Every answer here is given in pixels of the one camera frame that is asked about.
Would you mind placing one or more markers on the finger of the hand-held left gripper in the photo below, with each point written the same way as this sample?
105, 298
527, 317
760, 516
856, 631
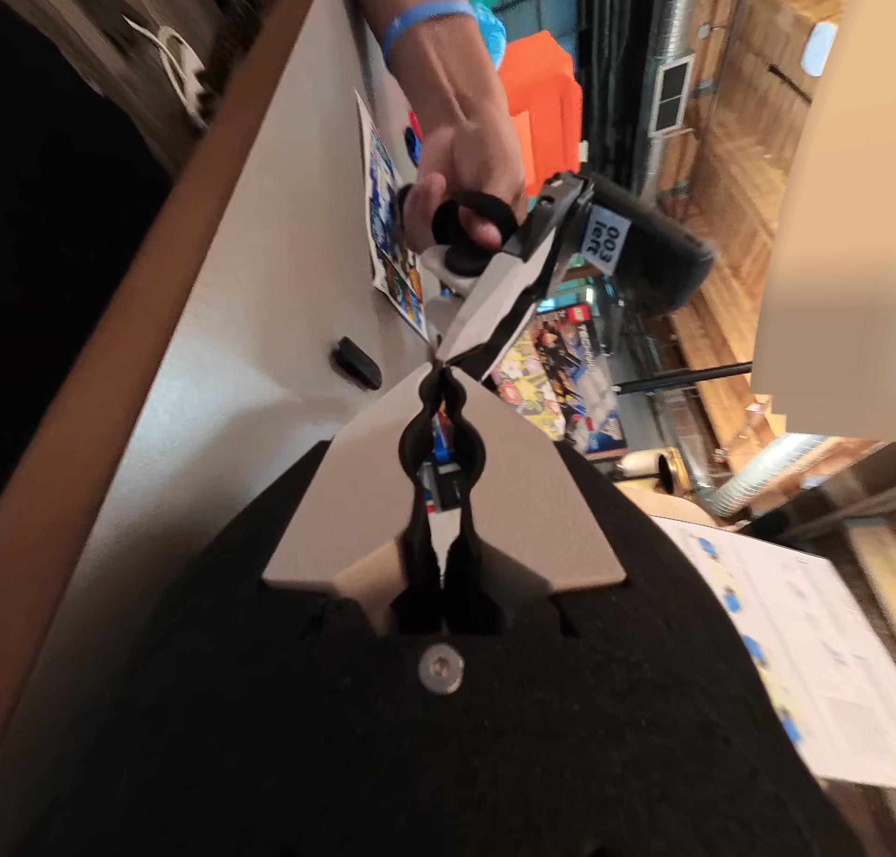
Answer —
495, 297
500, 353

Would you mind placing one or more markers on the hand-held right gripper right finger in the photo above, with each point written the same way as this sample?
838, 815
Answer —
538, 514

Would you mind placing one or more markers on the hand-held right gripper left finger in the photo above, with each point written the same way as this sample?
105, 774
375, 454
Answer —
351, 514

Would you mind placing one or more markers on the person's left forearm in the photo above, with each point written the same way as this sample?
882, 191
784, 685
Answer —
426, 52

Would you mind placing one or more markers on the lego set box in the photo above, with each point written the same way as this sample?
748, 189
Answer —
560, 387

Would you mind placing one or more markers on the lego instruction sheet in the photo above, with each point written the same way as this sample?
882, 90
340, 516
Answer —
385, 239

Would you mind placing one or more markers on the black lego piece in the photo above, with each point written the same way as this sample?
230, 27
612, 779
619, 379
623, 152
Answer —
358, 364

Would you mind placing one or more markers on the blue lego piece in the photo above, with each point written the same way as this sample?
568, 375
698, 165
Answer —
413, 148

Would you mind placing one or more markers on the red lego piece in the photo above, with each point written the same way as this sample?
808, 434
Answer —
416, 121

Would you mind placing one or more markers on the person's left hand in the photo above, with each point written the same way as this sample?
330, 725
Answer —
469, 156

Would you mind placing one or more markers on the white and brass cylinder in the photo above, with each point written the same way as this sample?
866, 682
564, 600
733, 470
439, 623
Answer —
647, 467

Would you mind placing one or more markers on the black pole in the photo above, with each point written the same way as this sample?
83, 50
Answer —
686, 375

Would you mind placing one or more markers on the white vent grille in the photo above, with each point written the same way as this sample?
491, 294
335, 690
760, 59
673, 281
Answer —
671, 94

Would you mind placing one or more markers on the red plastic bin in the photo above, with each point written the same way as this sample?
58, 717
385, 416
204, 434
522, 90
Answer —
546, 101

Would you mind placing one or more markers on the silver ventilation pipe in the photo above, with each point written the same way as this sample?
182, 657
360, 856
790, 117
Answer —
666, 17

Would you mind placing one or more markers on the light blue plastic object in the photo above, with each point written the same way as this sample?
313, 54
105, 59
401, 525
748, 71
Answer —
491, 36

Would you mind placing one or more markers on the white printed sheet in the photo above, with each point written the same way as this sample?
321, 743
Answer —
791, 646

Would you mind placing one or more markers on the blue wristband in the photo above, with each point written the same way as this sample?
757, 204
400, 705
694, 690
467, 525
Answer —
426, 17

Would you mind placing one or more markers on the silver flexible duct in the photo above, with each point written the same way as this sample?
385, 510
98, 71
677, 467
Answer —
757, 470

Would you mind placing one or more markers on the white wall device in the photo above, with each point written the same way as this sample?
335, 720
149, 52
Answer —
819, 50

